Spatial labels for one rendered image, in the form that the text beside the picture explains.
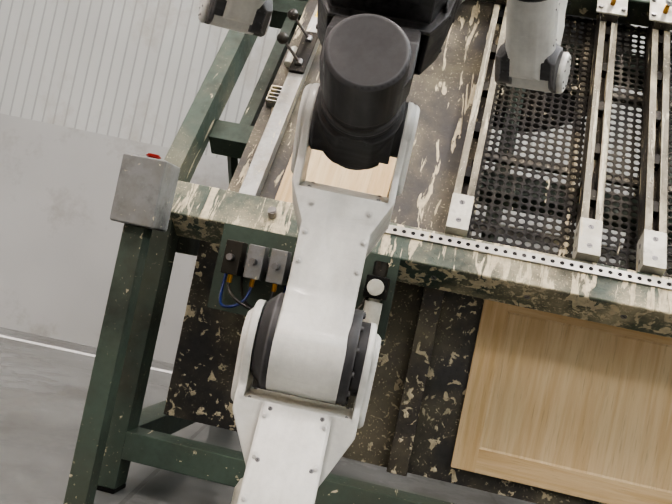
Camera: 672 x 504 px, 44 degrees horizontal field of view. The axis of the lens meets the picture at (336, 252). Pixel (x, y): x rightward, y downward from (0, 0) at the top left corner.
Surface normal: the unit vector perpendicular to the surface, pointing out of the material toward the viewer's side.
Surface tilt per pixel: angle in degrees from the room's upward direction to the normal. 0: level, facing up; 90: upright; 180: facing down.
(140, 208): 90
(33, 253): 90
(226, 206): 56
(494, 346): 90
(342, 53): 75
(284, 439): 63
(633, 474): 90
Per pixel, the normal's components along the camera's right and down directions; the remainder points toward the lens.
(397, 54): 0.03, -0.29
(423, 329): -0.13, -0.06
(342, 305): 0.07, -0.48
